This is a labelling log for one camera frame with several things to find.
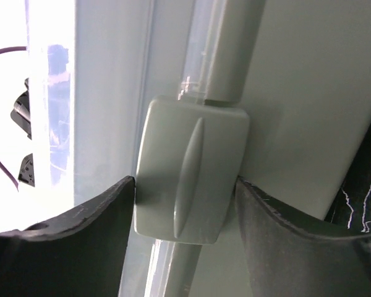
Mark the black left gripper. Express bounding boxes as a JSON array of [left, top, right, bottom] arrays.
[[10, 78, 35, 187]]

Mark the black marble pattern mat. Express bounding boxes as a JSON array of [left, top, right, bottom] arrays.
[[325, 123, 371, 233]]

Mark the translucent green tool box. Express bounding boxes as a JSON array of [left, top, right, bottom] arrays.
[[25, 1, 371, 296]]

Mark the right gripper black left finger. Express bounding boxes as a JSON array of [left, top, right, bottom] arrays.
[[0, 176, 135, 296]]

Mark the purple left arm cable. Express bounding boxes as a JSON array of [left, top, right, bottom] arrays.
[[0, 46, 28, 192]]

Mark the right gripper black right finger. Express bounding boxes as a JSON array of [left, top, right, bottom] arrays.
[[235, 179, 371, 296]]

